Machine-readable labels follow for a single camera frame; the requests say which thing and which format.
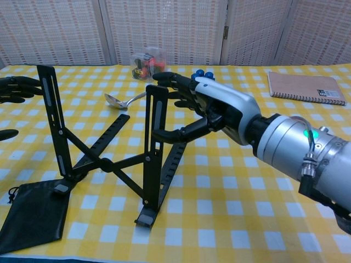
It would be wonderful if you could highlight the black folding laptop stand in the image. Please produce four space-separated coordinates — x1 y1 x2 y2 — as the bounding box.
37 65 187 228

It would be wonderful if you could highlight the clear box of toys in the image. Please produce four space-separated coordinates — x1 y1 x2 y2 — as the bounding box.
131 47 168 83

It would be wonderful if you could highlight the black drawstring pouch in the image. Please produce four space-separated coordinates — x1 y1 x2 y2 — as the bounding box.
0 179 71 254

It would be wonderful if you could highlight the blue building block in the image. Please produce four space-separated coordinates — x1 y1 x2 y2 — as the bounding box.
191 69 215 82

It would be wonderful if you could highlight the woven folding screen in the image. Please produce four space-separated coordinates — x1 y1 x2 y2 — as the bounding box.
0 0 351 66

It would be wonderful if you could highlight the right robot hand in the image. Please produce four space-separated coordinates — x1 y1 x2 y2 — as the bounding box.
152 71 261 146

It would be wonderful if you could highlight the yellow checkered tablecloth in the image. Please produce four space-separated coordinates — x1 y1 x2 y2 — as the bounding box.
0 64 351 263

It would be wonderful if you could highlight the brown spiral notebook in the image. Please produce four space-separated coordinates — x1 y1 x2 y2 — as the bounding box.
267 71 348 106

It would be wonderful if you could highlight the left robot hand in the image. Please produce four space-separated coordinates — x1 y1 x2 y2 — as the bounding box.
0 76 46 142

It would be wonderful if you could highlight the steel ladle black handle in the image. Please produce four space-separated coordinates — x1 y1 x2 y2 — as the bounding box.
104 92 148 111

